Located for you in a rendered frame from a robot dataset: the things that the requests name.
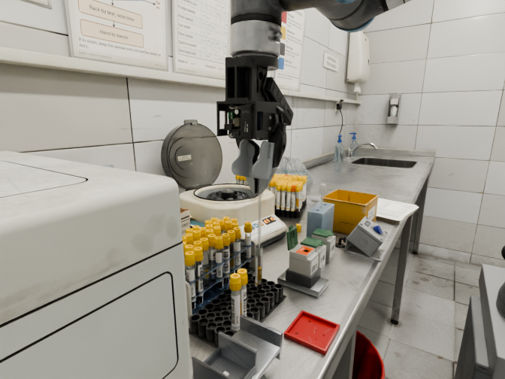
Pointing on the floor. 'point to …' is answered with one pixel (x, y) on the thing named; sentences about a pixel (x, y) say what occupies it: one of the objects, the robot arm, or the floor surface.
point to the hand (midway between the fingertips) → (259, 185)
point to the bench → (342, 260)
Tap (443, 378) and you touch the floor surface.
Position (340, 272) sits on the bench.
